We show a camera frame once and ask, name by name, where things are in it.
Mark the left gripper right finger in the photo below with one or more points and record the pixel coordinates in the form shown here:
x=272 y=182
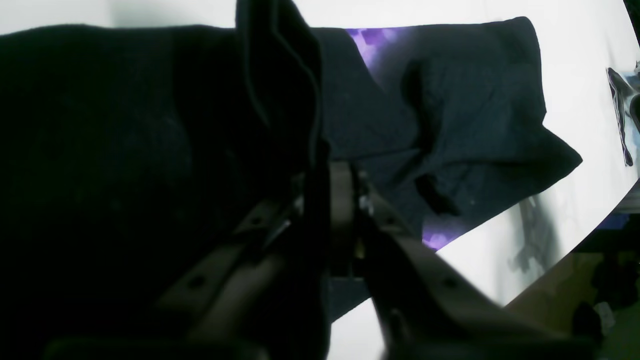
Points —
x=426 y=309

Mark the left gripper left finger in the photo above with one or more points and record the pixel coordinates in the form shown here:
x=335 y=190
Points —
x=204 y=315

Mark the black T-shirt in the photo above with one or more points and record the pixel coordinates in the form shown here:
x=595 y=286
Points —
x=129 y=154

